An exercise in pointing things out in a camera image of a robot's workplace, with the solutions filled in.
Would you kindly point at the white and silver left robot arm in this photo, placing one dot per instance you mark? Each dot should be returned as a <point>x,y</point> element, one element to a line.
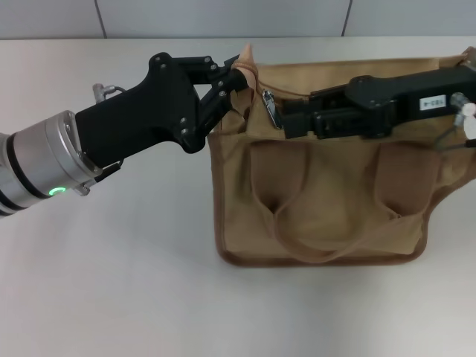
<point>33,171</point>

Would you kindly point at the silver metal zipper pull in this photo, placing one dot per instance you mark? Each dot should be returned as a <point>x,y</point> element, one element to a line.
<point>272,109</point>

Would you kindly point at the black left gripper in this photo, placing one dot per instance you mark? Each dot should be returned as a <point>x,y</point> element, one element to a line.
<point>148,111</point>

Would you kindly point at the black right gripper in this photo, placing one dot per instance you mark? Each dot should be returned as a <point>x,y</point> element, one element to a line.
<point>401,91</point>

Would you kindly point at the khaki canvas food bag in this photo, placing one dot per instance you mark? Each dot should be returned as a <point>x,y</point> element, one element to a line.
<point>327,208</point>

